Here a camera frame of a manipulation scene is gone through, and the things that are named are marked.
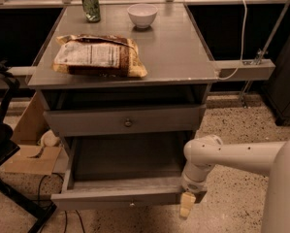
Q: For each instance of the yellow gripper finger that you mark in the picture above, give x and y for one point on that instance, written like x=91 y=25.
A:
x=187 y=201

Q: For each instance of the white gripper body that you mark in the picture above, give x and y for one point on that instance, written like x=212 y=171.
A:
x=191 y=185

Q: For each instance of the grey drawer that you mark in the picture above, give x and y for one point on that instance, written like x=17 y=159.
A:
x=123 y=171
x=125 y=120

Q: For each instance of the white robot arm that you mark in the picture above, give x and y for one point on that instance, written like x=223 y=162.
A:
x=271 y=159

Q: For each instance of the grey top drawer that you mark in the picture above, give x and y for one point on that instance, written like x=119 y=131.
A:
x=125 y=120

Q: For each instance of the grey drawer cabinet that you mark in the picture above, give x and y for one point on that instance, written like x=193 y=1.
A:
x=179 y=71

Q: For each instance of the dark cabinet at right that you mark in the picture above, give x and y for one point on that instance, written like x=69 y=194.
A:
x=277 y=89

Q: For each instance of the metal diagonal rod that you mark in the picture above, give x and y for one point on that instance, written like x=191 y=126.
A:
x=260 y=53

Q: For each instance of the white paper roll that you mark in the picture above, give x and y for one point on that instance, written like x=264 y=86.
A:
x=49 y=139

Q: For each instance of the cardboard box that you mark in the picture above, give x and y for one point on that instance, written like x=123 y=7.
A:
x=32 y=158

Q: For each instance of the brown chip bag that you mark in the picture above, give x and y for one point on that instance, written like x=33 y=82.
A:
x=98 y=56

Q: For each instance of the white bowl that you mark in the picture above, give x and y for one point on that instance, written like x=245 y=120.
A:
x=142 y=15

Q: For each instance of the green soda can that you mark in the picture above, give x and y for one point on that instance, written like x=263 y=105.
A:
x=91 y=10

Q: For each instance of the black stand frame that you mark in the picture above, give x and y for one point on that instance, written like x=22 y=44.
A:
x=8 y=148

